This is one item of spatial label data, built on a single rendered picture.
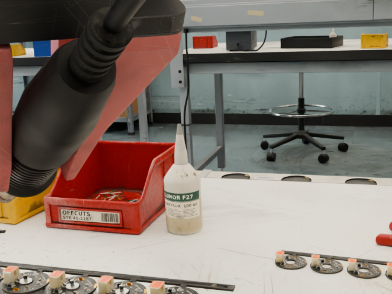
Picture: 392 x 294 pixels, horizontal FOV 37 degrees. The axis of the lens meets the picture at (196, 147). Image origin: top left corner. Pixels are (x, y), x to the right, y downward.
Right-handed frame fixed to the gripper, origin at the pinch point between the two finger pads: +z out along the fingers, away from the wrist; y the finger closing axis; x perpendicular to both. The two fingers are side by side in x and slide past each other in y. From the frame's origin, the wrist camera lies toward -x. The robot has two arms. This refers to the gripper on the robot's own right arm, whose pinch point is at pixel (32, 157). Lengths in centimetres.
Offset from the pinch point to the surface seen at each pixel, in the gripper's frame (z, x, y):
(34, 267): 13.1, -5.6, -1.5
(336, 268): 18.8, -3.3, -23.9
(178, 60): 118, -183, -110
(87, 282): 11.5, -2.5, -3.5
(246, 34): 102, -175, -137
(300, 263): 19.8, -5.1, -22.1
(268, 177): 32, -26, -35
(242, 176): 33, -28, -33
